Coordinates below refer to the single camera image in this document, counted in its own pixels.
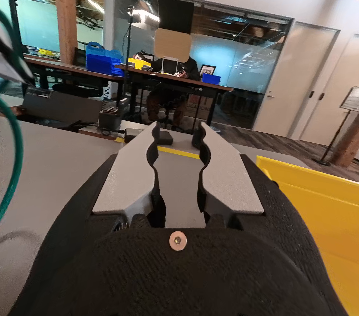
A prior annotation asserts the framed tag sign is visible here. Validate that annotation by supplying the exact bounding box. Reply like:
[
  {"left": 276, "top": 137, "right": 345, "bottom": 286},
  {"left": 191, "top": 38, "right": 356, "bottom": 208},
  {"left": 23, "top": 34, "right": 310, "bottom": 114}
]
[{"left": 200, "top": 65, "right": 216, "bottom": 80}]

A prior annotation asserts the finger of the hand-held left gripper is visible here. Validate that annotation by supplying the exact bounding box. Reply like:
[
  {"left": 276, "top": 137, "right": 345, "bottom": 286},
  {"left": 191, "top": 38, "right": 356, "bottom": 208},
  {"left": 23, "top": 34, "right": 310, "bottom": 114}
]
[
  {"left": 0, "top": 54, "right": 29, "bottom": 84},
  {"left": 0, "top": 24, "right": 35, "bottom": 77}
]

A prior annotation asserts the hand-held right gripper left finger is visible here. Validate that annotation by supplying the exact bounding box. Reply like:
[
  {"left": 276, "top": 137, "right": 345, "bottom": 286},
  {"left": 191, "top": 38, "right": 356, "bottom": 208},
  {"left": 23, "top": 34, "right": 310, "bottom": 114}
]
[{"left": 92, "top": 122, "right": 166, "bottom": 218}]

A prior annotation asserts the wooden post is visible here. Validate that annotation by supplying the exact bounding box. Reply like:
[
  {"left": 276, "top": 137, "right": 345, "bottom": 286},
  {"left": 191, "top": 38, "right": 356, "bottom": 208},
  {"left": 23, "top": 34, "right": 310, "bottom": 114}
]
[
  {"left": 331, "top": 114, "right": 359, "bottom": 168},
  {"left": 53, "top": 0, "right": 78, "bottom": 65}
]

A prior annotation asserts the small blue bin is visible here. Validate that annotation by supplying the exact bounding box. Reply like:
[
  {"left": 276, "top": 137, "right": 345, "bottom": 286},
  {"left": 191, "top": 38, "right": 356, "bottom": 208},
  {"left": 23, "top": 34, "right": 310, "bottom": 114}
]
[{"left": 202, "top": 73, "right": 221, "bottom": 86}]

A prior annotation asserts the yellow plastic bin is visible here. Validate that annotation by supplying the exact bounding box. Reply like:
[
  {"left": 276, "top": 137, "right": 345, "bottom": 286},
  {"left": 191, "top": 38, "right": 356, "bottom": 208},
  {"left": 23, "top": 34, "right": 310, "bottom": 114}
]
[{"left": 256, "top": 156, "right": 359, "bottom": 316}]

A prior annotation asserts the small yellow bin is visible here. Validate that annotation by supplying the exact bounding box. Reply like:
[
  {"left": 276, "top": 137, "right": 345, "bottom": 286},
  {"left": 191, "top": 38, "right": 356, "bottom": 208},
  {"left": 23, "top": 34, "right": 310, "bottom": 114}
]
[{"left": 128, "top": 58, "right": 152, "bottom": 70}]

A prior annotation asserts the yellow tape strip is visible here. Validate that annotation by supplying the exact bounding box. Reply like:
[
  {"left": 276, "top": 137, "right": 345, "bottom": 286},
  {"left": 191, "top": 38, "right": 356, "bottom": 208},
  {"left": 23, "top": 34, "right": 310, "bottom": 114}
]
[{"left": 116, "top": 137, "right": 201, "bottom": 160}]

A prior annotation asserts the green ethernet cable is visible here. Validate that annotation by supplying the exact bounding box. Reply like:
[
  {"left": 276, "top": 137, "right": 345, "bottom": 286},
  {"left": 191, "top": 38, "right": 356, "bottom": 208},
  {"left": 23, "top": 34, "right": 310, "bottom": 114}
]
[{"left": 0, "top": 10, "right": 24, "bottom": 221}]

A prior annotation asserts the cardboard box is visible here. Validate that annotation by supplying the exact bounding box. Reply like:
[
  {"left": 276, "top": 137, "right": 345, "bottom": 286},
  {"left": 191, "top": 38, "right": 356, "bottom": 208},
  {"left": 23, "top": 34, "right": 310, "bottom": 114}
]
[{"left": 186, "top": 94, "right": 214, "bottom": 120}]

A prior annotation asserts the brown wooden desk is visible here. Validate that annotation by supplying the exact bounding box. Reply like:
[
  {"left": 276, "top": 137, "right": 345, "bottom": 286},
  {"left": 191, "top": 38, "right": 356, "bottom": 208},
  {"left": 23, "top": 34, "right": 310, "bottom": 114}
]
[
  {"left": 115, "top": 65, "right": 234, "bottom": 126},
  {"left": 24, "top": 56, "right": 125, "bottom": 103}
]

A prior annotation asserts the black pole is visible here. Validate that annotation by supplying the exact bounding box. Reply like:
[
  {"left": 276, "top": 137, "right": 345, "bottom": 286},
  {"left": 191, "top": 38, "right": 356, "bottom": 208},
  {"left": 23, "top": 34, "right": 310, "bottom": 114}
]
[{"left": 1, "top": 0, "right": 24, "bottom": 56}]

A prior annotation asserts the white door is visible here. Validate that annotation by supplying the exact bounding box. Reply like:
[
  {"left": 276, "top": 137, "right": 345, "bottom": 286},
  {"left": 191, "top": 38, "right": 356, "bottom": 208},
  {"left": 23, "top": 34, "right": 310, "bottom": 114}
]
[
  {"left": 299, "top": 34, "right": 359, "bottom": 151},
  {"left": 252, "top": 22, "right": 341, "bottom": 140}
]

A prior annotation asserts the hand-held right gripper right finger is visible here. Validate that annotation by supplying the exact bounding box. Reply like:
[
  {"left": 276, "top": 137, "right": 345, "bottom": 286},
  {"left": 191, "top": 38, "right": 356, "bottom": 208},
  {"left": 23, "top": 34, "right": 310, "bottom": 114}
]
[{"left": 197, "top": 122, "right": 265, "bottom": 215}]

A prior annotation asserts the black fabric panel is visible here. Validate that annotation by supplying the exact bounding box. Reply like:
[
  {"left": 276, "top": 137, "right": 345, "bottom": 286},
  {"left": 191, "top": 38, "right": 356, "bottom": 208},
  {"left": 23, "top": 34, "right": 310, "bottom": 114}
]
[{"left": 158, "top": 0, "right": 194, "bottom": 34}]

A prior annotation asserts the blue plastic bins stack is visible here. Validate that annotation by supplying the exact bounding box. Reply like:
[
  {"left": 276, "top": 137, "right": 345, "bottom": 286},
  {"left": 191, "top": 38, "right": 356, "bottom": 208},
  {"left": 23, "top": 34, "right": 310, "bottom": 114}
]
[{"left": 85, "top": 41, "right": 124, "bottom": 76}]

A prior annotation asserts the black power adapter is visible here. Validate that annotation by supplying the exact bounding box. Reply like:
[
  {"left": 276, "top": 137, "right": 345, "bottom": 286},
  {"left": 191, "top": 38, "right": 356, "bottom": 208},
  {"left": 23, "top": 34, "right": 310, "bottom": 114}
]
[{"left": 124, "top": 128, "right": 174, "bottom": 145}]

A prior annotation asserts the black battery charger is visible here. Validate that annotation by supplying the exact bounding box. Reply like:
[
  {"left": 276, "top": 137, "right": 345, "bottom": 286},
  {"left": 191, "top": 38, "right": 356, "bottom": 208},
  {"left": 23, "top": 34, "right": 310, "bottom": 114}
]
[{"left": 98, "top": 106, "right": 122, "bottom": 131}]

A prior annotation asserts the black sign stand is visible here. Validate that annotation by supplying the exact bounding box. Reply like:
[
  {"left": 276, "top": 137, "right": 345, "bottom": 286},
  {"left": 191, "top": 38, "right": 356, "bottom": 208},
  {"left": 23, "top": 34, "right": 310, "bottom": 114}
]
[{"left": 313, "top": 87, "right": 359, "bottom": 166}]

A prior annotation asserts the grey equipment case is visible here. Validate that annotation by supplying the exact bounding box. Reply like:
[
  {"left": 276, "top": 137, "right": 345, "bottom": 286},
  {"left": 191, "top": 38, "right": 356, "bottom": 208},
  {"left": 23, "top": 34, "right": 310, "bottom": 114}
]
[{"left": 22, "top": 89, "right": 104, "bottom": 126}]

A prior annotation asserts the black light stand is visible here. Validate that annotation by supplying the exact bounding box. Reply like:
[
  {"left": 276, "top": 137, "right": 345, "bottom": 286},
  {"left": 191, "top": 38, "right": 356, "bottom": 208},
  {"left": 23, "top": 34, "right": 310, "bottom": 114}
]
[{"left": 123, "top": 5, "right": 141, "bottom": 121}]

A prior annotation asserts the small wooden screen board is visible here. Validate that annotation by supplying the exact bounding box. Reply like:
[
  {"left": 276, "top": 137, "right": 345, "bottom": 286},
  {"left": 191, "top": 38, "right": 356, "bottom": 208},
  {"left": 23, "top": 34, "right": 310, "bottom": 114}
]
[{"left": 154, "top": 28, "right": 192, "bottom": 74}]

